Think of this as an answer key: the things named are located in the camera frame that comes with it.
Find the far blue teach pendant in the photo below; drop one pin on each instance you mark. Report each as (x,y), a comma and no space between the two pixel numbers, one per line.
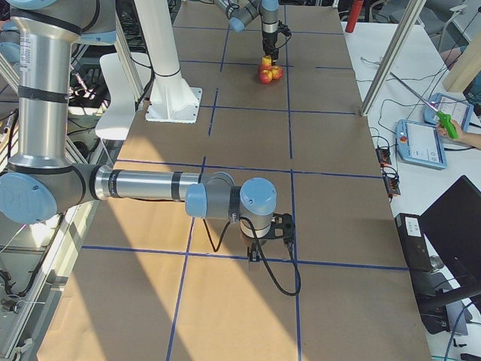
(460,110)

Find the red cylinder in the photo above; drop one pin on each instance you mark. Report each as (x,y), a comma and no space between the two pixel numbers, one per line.
(354,14)

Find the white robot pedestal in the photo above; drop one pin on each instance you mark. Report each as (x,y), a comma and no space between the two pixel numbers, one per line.
(172,99)

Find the black monitor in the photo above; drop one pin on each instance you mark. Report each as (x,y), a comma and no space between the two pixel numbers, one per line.
(452,225)

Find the orange black adapter box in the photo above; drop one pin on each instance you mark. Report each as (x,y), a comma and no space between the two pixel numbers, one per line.
(383,156)

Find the blue teach pendant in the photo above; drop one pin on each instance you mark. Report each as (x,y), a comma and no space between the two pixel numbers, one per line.
(419,143)
(460,110)

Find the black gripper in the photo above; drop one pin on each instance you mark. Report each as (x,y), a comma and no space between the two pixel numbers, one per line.
(255,241)
(269,40)

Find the right red apple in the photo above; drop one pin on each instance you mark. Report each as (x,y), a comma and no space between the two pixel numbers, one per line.
(277,72)

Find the white chair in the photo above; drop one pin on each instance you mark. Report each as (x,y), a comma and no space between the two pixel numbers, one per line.
(116,121)

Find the lone red yellow apple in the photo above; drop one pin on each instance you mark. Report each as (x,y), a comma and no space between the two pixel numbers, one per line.
(266,62)

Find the black computer box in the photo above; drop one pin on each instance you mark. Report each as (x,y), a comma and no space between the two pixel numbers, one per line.
(413,242)

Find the aluminium frame post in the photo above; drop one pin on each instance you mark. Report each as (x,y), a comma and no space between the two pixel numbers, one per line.
(408,20)

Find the person hand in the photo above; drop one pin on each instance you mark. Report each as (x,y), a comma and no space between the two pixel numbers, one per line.
(443,132)

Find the near blue teach pendant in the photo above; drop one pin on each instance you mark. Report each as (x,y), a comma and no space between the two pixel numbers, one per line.
(419,143)

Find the front red yellow apple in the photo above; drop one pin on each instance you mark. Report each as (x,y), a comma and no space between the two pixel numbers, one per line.
(265,76)

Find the green handled grabber tool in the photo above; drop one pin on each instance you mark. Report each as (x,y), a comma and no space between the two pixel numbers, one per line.
(444,118)

